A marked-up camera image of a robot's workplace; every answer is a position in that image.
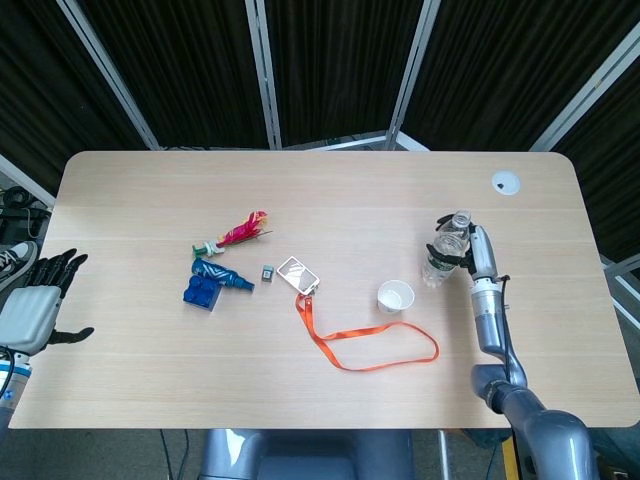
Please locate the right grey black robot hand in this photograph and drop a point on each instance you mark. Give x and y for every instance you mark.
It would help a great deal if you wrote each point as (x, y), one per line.
(482, 255)

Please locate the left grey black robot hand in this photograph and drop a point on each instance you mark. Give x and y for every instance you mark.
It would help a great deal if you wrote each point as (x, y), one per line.
(27, 312)

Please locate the clear plastic water bottle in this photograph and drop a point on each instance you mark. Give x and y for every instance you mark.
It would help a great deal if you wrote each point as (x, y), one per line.
(450, 240)

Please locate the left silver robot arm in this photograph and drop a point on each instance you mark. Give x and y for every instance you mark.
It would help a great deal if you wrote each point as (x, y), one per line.
(12, 385)

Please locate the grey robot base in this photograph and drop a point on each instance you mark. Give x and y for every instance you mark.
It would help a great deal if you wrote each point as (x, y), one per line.
(300, 457)

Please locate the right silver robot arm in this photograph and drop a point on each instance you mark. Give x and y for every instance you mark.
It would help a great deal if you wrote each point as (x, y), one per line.
(487, 320)

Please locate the white paper cup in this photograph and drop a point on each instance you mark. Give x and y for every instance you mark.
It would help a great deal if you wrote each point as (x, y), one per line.
(395, 297)

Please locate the black white sneaker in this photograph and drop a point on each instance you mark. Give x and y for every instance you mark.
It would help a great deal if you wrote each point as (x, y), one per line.
(15, 257)

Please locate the black curtain panel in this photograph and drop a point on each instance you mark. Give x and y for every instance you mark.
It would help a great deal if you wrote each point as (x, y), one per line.
(500, 70)
(180, 70)
(340, 65)
(615, 175)
(40, 90)

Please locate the blue building brick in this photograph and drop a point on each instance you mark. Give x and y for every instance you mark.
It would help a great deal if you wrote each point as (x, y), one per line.
(200, 294)

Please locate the grey metal partition foot bar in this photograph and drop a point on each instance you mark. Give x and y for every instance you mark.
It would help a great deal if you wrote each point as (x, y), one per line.
(350, 142)

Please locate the clear badge holder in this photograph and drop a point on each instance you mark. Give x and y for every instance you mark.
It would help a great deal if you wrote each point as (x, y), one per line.
(297, 272)

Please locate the white table leg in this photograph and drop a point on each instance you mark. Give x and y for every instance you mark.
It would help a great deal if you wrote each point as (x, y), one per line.
(444, 455)

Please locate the red feather shuttlecock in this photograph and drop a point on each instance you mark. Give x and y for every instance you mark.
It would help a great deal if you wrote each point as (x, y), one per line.
(240, 232)

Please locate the grey metal partition post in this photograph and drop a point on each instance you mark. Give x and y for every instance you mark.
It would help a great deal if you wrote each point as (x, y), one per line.
(264, 75)
(590, 92)
(110, 75)
(413, 75)
(25, 181)

